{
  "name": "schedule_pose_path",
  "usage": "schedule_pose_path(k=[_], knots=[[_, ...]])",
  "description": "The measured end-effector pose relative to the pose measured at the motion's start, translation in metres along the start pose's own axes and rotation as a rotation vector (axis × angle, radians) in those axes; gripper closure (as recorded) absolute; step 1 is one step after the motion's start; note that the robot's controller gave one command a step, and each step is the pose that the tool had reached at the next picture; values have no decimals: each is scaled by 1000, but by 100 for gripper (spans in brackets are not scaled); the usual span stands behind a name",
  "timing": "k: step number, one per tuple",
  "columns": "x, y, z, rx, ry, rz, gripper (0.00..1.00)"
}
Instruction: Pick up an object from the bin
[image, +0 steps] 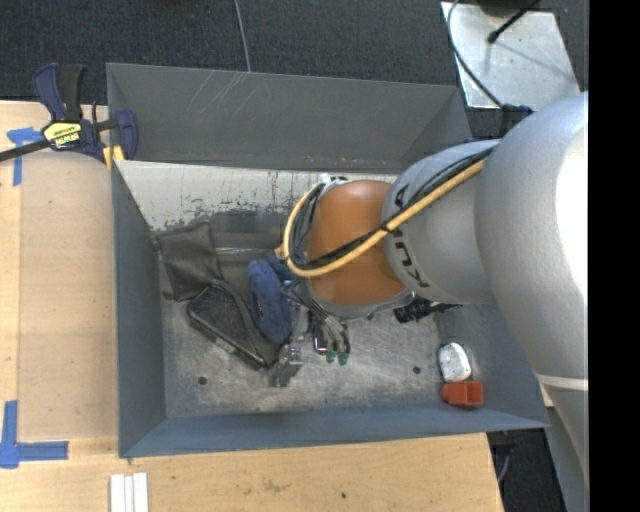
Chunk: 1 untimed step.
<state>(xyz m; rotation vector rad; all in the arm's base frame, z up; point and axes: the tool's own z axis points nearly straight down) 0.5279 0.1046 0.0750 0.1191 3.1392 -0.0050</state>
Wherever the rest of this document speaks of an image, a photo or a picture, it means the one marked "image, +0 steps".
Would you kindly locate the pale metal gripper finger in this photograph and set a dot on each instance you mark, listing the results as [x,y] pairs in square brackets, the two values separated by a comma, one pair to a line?
[294,356]
[283,376]

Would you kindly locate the blue round plush cushion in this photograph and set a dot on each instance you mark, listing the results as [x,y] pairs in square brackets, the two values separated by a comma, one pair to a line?
[270,305]

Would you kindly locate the black mesh pouch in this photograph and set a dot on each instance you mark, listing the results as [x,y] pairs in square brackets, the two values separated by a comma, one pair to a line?
[222,320]

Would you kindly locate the dark grey cloth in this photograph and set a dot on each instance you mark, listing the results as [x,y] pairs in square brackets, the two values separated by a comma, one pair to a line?
[190,260]

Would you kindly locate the white speckled lump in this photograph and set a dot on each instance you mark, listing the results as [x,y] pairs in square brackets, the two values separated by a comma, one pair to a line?
[455,362]

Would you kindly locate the red-orange block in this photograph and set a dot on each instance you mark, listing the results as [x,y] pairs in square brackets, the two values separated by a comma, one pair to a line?
[462,394]

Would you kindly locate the grey metal bin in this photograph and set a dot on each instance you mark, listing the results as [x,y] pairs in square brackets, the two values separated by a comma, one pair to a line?
[280,125]

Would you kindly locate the pale wood board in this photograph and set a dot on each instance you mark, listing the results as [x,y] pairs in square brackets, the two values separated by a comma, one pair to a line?
[65,300]

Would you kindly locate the black cylinder on white bracket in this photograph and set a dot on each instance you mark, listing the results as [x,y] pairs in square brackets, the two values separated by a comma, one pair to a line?
[417,312]

